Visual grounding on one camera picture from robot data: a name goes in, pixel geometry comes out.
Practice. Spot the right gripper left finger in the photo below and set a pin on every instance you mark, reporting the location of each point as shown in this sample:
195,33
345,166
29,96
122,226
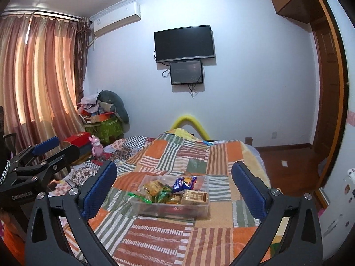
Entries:
46,242

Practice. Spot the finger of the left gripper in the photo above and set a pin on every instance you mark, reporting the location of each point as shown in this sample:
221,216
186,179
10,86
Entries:
46,146
62,159

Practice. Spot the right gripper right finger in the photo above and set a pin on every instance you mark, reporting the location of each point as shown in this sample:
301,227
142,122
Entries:
301,243

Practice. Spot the orange pastry packet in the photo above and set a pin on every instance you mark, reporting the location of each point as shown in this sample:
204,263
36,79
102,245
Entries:
153,187

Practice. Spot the clear green-edged snack bag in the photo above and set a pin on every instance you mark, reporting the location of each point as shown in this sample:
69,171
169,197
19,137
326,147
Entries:
144,196

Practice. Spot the orange-ended cake roll packet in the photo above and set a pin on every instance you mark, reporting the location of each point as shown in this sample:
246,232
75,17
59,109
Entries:
194,197

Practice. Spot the blue biscuit snack bag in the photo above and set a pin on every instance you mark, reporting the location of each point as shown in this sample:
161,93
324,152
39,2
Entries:
184,183

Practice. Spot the orange jacket sleeve forearm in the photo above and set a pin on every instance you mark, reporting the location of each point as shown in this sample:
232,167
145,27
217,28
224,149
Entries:
12,239

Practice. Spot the dark blue box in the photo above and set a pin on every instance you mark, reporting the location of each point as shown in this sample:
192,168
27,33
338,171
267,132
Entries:
85,150

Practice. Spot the red gift box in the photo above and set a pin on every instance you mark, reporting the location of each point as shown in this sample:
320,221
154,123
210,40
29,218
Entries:
79,139

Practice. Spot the pink plush toy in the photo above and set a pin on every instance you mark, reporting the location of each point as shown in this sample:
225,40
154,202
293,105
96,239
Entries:
97,147

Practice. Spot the grey plush pillow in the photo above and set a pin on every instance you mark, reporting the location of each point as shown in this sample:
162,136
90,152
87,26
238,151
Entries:
111,102

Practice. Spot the pink striped window curtain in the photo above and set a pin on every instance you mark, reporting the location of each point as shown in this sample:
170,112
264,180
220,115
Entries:
39,81

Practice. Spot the brown wooden door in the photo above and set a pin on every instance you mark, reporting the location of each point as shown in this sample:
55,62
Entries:
329,56

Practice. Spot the clear plastic storage bin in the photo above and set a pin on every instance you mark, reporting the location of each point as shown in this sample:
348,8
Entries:
173,209

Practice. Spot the patchwork quilt bedspread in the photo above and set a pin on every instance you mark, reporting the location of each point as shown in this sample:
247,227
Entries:
133,239

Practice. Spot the wall power outlet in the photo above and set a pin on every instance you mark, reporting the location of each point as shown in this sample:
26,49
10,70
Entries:
274,135

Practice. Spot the small black wall monitor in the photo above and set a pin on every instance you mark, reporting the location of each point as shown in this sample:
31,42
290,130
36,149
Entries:
186,72

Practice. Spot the white wall air conditioner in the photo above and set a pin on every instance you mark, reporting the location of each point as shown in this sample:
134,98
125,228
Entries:
110,20

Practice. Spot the large black wall television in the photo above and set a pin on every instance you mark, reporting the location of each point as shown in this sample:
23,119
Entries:
193,42

